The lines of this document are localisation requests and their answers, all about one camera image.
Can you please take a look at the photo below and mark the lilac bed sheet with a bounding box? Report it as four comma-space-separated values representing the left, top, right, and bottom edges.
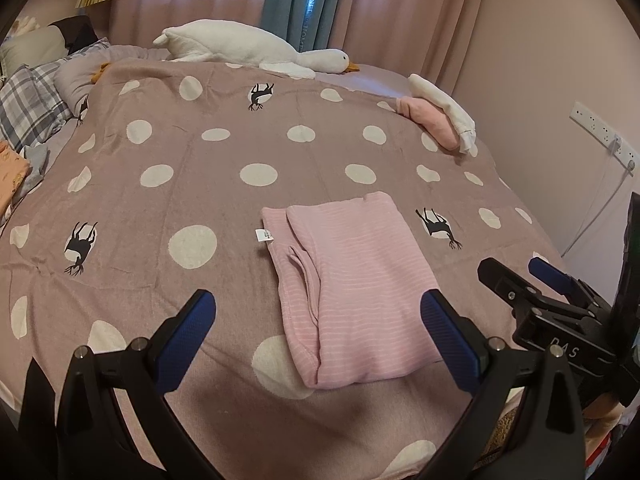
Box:
350, 62, 418, 106

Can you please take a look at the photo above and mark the plaid pillow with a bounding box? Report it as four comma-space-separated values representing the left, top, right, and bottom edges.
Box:
0, 62, 76, 151
60, 37, 113, 63

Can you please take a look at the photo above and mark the pink striped shirt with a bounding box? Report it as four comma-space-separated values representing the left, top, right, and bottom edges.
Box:
260, 191, 453, 390

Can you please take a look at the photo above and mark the beige pillow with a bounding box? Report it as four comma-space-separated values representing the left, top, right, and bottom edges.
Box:
0, 25, 68, 78

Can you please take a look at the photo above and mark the white goose plush toy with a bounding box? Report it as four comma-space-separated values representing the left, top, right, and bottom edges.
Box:
90, 19, 361, 85

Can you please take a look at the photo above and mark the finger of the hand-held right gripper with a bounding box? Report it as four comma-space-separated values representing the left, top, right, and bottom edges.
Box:
529, 256, 608, 313
477, 257, 551, 321

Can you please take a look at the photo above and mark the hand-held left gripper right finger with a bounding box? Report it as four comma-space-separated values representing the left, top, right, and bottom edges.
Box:
420, 289, 586, 480

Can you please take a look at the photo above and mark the blue curtain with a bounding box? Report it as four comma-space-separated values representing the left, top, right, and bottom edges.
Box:
260, 0, 351, 56

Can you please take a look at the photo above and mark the folded orange garment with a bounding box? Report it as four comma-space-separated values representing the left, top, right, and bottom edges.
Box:
0, 141, 31, 213

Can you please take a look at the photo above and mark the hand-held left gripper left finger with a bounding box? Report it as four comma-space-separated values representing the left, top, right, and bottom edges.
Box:
55, 289, 217, 480

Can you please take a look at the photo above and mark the white power cable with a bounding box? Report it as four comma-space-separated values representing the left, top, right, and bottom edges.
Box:
562, 145, 631, 256

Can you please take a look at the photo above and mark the folded white garment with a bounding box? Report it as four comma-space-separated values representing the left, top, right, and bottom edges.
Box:
407, 74, 477, 155

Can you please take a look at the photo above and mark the white wall socket strip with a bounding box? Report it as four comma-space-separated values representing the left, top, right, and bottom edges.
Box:
570, 101, 640, 173

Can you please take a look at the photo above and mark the dark pillow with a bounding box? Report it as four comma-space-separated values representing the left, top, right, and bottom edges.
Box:
50, 15, 101, 56

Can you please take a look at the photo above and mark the cream plush toy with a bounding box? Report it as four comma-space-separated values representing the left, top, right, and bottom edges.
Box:
10, 16, 41, 36

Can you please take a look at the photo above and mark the leopard print cloth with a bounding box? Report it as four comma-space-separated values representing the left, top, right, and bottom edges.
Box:
485, 407, 523, 461

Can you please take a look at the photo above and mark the folded pink garment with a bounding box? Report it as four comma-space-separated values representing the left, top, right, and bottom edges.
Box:
396, 97, 461, 151

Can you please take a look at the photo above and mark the polka dot blanket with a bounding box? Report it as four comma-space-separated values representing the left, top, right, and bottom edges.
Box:
0, 57, 576, 480

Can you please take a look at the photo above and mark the grey pillow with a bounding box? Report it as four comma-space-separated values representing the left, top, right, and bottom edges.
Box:
52, 45, 168, 111

